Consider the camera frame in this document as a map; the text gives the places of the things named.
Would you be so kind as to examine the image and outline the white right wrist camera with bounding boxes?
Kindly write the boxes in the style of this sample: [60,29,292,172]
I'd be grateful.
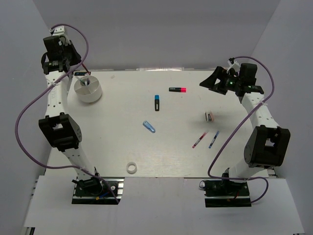
[227,58,240,74]

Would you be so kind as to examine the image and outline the blue cap black highlighter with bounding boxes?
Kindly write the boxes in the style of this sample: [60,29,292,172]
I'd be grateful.
[154,95,160,112]

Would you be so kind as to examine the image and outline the pink cap black highlighter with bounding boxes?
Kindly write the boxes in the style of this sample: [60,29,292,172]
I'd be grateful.
[169,87,186,93]

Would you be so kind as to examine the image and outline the dark blue gel pen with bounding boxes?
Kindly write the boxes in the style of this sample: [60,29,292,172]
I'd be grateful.
[208,131,220,149]

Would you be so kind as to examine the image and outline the pink white eraser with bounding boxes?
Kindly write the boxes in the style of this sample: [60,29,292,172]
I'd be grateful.
[205,111,215,122]

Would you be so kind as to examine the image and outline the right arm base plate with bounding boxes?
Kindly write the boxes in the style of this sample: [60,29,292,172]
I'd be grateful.
[199,180,251,208]

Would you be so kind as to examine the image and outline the clear tape roll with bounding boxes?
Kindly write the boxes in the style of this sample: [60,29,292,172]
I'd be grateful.
[126,162,137,174]

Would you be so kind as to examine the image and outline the white round divided organizer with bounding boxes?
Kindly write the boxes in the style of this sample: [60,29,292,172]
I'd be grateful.
[74,75,102,103]

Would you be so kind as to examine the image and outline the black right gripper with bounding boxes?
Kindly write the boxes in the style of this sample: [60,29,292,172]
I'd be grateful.
[200,67,242,95]

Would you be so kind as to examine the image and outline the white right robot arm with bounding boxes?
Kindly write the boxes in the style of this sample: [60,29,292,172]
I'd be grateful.
[200,61,291,195]

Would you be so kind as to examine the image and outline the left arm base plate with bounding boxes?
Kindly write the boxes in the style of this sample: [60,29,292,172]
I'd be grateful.
[71,178,124,205]

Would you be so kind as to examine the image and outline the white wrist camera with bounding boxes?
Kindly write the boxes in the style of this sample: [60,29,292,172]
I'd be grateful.
[49,25,69,45]
[227,58,240,74]

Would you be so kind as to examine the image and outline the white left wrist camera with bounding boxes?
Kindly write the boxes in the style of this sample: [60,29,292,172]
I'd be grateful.
[49,25,69,45]

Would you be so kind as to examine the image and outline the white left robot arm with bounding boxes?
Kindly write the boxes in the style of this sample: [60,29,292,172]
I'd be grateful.
[39,36,96,181]

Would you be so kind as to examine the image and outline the magenta gel pen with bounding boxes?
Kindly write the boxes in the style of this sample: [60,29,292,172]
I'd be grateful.
[192,132,208,148]

